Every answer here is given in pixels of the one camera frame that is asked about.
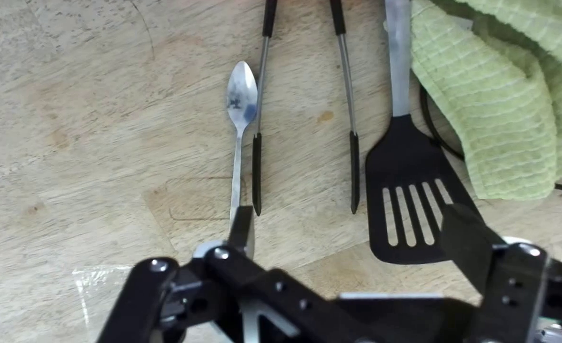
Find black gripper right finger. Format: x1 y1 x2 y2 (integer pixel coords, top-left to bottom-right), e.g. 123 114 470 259
440 200 550 343

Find black tipped metal tongs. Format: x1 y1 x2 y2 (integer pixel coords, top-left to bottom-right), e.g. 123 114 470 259
249 0 363 219

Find green waffle cloth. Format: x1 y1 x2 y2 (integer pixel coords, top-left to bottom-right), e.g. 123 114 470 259
407 0 562 204

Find black slotted spatula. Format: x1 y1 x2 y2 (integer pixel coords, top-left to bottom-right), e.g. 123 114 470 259
362 0 485 267

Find metal spoon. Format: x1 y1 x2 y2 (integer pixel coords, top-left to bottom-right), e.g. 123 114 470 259
224 59 261 257

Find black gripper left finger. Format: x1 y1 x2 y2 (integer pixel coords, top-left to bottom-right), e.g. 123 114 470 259
93 204 333 343

